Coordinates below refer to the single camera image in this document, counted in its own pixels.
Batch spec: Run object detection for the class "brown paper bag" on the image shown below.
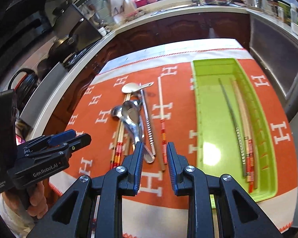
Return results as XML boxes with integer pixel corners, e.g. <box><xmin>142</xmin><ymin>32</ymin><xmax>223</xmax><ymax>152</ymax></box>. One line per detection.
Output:
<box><xmin>108</xmin><ymin>0</ymin><xmax>130</xmax><ymax>16</ymax></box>

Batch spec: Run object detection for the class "white plastic bottle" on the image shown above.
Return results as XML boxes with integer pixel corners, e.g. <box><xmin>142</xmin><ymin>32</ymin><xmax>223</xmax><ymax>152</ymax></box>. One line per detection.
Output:
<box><xmin>290</xmin><ymin>4</ymin><xmax>298</xmax><ymax>24</ymax></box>

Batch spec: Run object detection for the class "orange patterned blanket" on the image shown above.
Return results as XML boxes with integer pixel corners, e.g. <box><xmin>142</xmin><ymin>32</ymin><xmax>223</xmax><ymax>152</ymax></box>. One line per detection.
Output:
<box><xmin>48</xmin><ymin>47</ymin><xmax>298</xmax><ymax>238</ymax></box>

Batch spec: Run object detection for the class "black round appliance red cord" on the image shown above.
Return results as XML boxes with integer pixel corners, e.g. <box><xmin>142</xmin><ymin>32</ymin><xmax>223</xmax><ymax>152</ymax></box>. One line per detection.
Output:
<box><xmin>7</xmin><ymin>68</ymin><xmax>40</xmax><ymax>105</ymax></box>

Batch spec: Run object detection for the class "white kitchen countertop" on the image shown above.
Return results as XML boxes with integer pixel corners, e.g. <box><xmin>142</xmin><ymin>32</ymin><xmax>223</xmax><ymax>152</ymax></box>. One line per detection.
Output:
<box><xmin>14</xmin><ymin>4</ymin><xmax>298</xmax><ymax>139</ymax></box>

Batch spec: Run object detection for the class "green plastic tray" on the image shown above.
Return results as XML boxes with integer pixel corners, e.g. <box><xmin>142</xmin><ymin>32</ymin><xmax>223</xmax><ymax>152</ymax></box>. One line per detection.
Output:
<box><xmin>191</xmin><ymin>58</ymin><xmax>279</xmax><ymax>202</ymax></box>

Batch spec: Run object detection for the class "white chopstick red striped end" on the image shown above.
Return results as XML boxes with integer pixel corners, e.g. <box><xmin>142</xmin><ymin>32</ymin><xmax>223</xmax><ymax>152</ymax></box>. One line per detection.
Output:
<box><xmin>158</xmin><ymin>76</ymin><xmax>168</xmax><ymax>164</ymax></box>

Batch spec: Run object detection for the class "large metal spoon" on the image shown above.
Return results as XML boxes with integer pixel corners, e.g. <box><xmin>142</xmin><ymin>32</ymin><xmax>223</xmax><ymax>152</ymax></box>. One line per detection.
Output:
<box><xmin>122</xmin><ymin>100</ymin><xmax>156</xmax><ymax>164</ymax></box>

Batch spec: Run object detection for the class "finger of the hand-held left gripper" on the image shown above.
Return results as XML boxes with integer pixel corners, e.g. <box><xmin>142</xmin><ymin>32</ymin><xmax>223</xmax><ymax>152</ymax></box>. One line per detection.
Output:
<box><xmin>23</xmin><ymin>129</ymin><xmax>78</xmax><ymax>152</ymax></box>
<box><xmin>27</xmin><ymin>133</ymin><xmax>92</xmax><ymax>157</ymax></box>

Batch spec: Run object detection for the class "medium metal spoon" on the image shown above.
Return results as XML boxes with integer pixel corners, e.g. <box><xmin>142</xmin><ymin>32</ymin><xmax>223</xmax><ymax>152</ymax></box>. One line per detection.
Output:
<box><xmin>125</xmin><ymin>109</ymin><xmax>144</xmax><ymax>152</ymax></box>

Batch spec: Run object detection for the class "person's left forearm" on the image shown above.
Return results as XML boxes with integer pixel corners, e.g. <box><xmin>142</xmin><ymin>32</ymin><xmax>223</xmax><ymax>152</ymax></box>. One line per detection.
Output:
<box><xmin>0</xmin><ymin>196</ymin><xmax>34</xmax><ymax>231</ymax></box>

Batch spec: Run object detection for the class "person's left hand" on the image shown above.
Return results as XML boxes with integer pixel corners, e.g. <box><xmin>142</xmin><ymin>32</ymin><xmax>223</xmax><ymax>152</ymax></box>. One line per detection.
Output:
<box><xmin>27</xmin><ymin>181</ymin><xmax>49</xmax><ymax>219</ymax></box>

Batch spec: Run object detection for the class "brown wooden kitchen cabinet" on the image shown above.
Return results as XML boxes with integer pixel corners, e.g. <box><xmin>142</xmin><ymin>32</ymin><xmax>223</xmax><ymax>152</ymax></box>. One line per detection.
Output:
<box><xmin>43</xmin><ymin>12</ymin><xmax>251</xmax><ymax>139</ymax></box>

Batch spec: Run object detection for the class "gas stove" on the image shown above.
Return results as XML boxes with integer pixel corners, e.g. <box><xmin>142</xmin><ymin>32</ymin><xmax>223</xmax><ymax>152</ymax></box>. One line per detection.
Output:
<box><xmin>60</xmin><ymin>40</ymin><xmax>100</xmax><ymax>70</ymax></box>

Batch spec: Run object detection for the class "cream spoon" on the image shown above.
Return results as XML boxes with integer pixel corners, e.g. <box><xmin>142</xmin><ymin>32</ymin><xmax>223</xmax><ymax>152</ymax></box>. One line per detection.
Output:
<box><xmin>121</xmin><ymin>81</ymin><xmax>155</xmax><ymax>94</ymax></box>

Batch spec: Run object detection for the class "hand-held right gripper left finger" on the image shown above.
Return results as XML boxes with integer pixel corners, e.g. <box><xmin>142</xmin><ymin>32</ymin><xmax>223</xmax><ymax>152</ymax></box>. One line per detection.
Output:
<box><xmin>27</xmin><ymin>141</ymin><xmax>144</xmax><ymax>238</ymax></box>

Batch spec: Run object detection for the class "stack of plates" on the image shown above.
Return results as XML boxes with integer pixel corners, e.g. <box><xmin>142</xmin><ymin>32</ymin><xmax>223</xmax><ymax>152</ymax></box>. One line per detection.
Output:
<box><xmin>202</xmin><ymin>0</ymin><xmax>231</xmax><ymax>7</ymax></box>

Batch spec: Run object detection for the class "small metal spoon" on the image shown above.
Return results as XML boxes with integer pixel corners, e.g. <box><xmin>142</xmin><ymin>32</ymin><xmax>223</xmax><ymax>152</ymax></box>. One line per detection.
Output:
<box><xmin>111</xmin><ymin>105</ymin><xmax>126</xmax><ymax>122</ymax></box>

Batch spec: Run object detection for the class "black pot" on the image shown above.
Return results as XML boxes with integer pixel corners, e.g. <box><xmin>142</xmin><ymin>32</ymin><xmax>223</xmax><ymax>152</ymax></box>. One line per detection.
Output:
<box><xmin>37</xmin><ymin>57</ymin><xmax>59</xmax><ymax>78</ymax></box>

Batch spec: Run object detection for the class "black frying pan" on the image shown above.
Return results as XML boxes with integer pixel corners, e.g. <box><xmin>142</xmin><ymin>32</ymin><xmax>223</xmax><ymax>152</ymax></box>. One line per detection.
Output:
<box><xmin>48</xmin><ymin>17</ymin><xmax>85</xmax><ymax>59</ymax></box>

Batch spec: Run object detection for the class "stainless steel panel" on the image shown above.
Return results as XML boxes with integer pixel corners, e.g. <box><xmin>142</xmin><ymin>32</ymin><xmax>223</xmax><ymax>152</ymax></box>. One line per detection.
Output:
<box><xmin>52</xmin><ymin>4</ymin><xmax>102</xmax><ymax>47</ymax></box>

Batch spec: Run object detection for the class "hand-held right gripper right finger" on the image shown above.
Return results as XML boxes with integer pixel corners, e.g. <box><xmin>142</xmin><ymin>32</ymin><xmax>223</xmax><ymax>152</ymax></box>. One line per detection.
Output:
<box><xmin>167</xmin><ymin>142</ymin><xmax>284</xmax><ymax>238</ymax></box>

